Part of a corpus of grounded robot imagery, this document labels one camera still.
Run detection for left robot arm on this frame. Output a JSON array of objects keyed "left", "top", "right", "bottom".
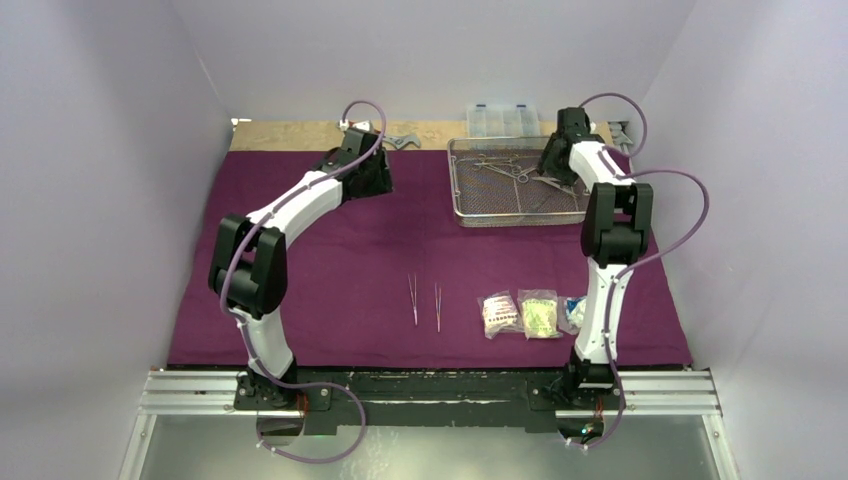
[{"left": 208, "top": 128, "right": 393, "bottom": 409}]

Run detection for green white gauze packet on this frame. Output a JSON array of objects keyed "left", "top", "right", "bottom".
[{"left": 517, "top": 289, "right": 562, "bottom": 340}]

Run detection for steel surgical scissors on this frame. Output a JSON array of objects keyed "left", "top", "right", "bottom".
[{"left": 471, "top": 155, "right": 534, "bottom": 184}]

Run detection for purple cable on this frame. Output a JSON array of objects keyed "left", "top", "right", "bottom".
[
  {"left": 218, "top": 100, "right": 368, "bottom": 465},
  {"left": 566, "top": 92, "right": 711, "bottom": 452}
]

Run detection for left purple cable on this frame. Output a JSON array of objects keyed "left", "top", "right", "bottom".
[{"left": 218, "top": 100, "right": 368, "bottom": 465}]

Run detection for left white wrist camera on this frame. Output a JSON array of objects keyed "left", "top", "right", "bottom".
[{"left": 337, "top": 119, "right": 374, "bottom": 133}]

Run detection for clear plastic compartment box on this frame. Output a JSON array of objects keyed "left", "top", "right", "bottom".
[{"left": 466, "top": 104, "right": 541, "bottom": 138}]

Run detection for blue white gauze packet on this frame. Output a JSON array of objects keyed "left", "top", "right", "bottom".
[{"left": 557, "top": 296, "right": 586, "bottom": 336}]

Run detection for steel forceps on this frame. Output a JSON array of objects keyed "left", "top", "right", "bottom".
[
  {"left": 408, "top": 274, "right": 419, "bottom": 326},
  {"left": 434, "top": 282, "right": 442, "bottom": 333}
]

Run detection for orange handled adjustable wrench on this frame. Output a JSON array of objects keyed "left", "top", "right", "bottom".
[{"left": 382, "top": 133, "right": 421, "bottom": 150}]

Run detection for purple cloth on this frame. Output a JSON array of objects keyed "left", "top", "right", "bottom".
[{"left": 167, "top": 151, "right": 693, "bottom": 368}]

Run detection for pink white gauze packet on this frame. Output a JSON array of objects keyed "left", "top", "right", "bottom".
[{"left": 478, "top": 290, "right": 523, "bottom": 339}]

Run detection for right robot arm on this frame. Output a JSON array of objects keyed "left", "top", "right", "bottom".
[{"left": 538, "top": 107, "right": 654, "bottom": 407}]

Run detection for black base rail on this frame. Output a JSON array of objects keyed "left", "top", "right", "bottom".
[{"left": 233, "top": 367, "right": 656, "bottom": 440}]

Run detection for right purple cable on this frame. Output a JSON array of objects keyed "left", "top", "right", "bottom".
[{"left": 566, "top": 92, "right": 711, "bottom": 452}]

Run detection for metal wire mesh tray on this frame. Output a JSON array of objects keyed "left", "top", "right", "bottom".
[{"left": 447, "top": 136, "right": 589, "bottom": 228}]

